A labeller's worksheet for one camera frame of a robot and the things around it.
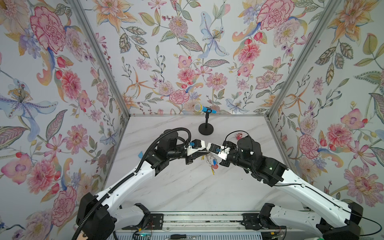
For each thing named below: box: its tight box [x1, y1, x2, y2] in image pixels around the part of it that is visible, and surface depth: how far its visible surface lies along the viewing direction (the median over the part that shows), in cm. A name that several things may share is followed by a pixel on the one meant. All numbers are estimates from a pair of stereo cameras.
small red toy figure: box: [236, 132, 243, 141], surface depth 106 cm
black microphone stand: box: [198, 111, 214, 136], surface depth 113 cm
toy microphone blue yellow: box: [194, 103, 217, 114], surface depth 95 cm
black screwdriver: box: [170, 234, 200, 240], surface depth 72 cm
